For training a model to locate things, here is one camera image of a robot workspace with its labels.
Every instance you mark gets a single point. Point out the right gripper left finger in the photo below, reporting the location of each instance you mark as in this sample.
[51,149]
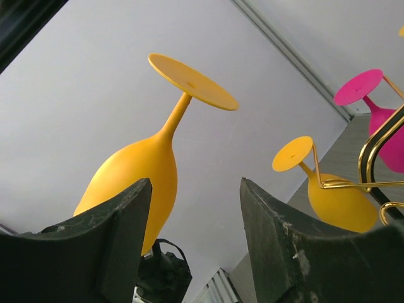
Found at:
[92,257]

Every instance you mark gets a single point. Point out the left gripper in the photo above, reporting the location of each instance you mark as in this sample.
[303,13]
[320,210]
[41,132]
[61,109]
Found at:
[164,274]

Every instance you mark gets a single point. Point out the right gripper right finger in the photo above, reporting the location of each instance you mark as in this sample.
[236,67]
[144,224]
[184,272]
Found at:
[297,258]

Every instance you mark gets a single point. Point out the pink plastic goblet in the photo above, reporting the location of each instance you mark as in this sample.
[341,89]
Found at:
[360,87]

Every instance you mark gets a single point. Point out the gold wire wine glass rack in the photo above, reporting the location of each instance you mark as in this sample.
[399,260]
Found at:
[367,158]

